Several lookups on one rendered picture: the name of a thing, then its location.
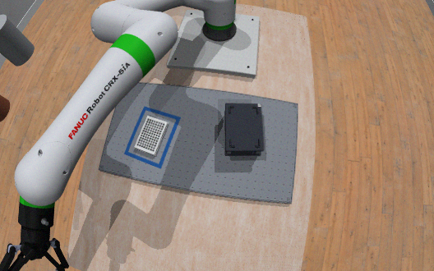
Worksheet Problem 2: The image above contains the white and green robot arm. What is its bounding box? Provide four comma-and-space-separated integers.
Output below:
14, 0, 237, 230

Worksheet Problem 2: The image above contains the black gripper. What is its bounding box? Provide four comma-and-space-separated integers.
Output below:
0, 226, 69, 271

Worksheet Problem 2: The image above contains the blue tape outline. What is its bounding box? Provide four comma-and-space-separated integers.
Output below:
124, 107, 180, 168

